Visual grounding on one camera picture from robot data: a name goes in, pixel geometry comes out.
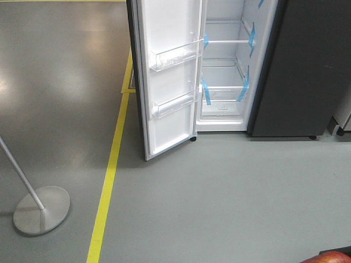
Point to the silver stanchion round base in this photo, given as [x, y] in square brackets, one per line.
[42, 209]

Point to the clear middle door bin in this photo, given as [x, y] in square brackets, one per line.
[175, 56]

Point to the open white fridge door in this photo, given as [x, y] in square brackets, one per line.
[159, 26]

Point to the clear lower door bin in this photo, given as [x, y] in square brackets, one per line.
[160, 110]

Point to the blue tape strip lower right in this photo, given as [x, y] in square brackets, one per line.
[246, 85]

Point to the clear fridge crisper drawer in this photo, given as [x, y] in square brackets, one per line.
[224, 93]

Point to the red yellow apple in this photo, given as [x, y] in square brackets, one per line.
[329, 257]

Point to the blue tape strip middle right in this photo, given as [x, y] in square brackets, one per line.
[251, 40]

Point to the blue tape strip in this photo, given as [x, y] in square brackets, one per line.
[206, 91]
[251, 40]
[246, 85]

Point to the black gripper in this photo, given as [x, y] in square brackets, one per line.
[344, 250]

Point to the blue tape strip left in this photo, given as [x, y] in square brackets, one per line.
[206, 91]

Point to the white fridge interior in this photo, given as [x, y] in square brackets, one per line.
[226, 57]

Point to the clear door bin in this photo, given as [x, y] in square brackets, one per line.
[160, 110]
[175, 56]

